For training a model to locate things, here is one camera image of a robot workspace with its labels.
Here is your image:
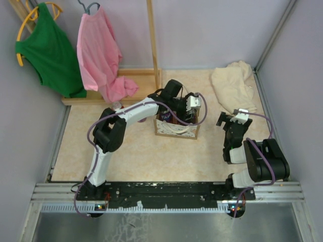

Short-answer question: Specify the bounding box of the green tank top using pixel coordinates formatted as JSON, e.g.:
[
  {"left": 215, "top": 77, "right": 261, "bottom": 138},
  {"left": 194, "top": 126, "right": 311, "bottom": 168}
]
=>
[{"left": 15, "top": 3, "right": 87, "bottom": 98}]

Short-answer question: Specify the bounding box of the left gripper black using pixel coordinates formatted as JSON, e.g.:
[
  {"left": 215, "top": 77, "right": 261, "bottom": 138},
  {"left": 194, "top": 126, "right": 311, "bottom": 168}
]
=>
[{"left": 170, "top": 93, "right": 194, "bottom": 125}]

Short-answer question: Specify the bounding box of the yellow clothes hanger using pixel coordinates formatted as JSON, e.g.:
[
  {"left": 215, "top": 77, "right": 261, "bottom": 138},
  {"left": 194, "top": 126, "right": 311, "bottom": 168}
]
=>
[{"left": 16, "top": 2, "right": 63, "bottom": 67}]

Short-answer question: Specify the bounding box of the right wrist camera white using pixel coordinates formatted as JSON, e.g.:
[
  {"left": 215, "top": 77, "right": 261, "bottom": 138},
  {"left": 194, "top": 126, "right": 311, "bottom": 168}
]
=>
[{"left": 233, "top": 109, "right": 249, "bottom": 122}]

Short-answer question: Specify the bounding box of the pink shirt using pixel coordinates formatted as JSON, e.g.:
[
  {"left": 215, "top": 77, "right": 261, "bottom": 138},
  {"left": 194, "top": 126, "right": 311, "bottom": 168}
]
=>
[{"left": 77, "top": 7, "right": 139, "bottom": 103}]

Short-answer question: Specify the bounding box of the aluminium frame rail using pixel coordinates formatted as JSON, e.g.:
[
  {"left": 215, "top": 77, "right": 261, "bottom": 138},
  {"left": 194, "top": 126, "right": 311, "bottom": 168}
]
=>
[{"left": 31, "top": 181, "right": 304, "bottom": 214}]

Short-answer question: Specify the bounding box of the red can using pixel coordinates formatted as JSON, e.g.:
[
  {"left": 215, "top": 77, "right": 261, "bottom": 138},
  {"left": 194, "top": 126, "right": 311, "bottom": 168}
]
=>
[{"left": 112, "top": 101, "right": 124, "bottom": 111}]

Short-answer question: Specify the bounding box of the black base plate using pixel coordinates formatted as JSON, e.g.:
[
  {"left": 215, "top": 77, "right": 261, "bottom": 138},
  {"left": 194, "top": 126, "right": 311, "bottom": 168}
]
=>
[{"left": 74, "top": 181, "right": 243, "bottom": 209}]

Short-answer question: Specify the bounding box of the wooden clothes rack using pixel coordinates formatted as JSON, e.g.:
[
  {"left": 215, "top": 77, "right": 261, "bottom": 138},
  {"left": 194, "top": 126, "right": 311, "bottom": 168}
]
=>
[{"left": 9, "top": 1, "right": 162, "bottom": 106}]

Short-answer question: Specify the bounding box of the grey clothes hanger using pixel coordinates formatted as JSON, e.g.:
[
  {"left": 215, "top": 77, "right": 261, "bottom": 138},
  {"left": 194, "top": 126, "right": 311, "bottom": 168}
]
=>
[{"left": 77, "top": 0, "right": 100, "bottom": 15}]

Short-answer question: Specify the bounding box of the purple can in bag left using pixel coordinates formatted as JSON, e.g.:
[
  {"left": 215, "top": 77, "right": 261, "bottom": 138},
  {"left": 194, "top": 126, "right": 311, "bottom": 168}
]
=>
[{"left": 158, "top": 110, "right": 172, "bottom": 123}]

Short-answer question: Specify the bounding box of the cream folded cloth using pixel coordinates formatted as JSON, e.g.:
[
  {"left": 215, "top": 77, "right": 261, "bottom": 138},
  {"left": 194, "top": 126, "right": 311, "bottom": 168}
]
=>
[{"left": 210, "top": 60, "right": 257, "bottom": 113}]

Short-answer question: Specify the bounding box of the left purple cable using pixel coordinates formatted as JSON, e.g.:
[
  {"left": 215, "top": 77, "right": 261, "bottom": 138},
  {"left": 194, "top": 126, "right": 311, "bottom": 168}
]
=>
[{"left": 73, "top": 92, "right": 209, "bottom": 219}]

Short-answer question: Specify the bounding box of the purple cable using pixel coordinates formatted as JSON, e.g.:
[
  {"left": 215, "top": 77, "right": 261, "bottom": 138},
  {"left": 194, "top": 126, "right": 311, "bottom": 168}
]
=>
[
  {"left": 233, "top": 112, "right": 276, "bottom": 219},
  {"left": 73, "top": 92, "right": 209, "bottom": 219}
]

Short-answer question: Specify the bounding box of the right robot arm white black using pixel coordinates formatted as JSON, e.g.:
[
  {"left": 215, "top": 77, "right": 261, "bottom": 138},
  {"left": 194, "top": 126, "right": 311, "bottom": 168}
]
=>
[{"left": 217, "top": 109, "right": 290, "bottom": 200}]

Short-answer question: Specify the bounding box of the canvas tote bag patterned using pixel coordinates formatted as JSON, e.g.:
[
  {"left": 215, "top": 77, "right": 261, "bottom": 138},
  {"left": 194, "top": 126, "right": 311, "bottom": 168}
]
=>
[{"left": 153, "top": 84, "right": 202, "bottom": 141}]

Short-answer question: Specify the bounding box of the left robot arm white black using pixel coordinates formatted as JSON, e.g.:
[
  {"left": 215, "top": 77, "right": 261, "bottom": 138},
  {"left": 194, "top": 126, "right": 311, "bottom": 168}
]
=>
[{"left": 85, "top": 79, "right": 201, "bottom": 200}]

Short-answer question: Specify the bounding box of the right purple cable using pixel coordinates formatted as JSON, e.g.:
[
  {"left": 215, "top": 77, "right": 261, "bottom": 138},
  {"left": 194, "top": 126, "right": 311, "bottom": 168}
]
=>
[{"left": 233, "top": 112, "right": 276, "bottom": 219}]

